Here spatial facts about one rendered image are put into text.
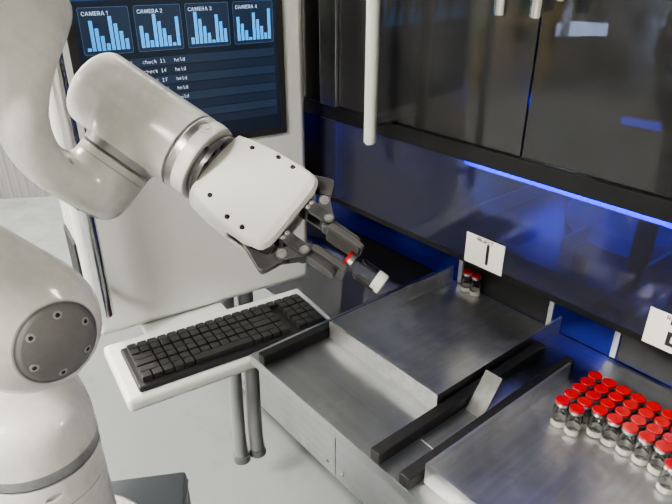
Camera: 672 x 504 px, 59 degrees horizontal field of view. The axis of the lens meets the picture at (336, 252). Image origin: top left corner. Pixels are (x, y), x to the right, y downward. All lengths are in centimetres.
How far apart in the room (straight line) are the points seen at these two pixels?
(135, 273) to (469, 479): 76
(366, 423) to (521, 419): 23
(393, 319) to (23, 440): 71
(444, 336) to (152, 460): 132
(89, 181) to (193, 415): 176
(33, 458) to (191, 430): 162
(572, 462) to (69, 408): 65
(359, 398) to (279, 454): 117
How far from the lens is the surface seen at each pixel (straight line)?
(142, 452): 222
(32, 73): 56
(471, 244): 113
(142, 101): 63
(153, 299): 131
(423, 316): 117
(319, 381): 100
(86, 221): 114
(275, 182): 59
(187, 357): 117
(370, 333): 111
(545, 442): 94
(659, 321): 98
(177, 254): 128
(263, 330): 122
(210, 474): 209
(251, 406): 173
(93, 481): 71
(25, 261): 53
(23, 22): 55
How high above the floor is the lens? 151
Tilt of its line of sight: 27 degrees down
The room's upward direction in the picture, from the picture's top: straight up
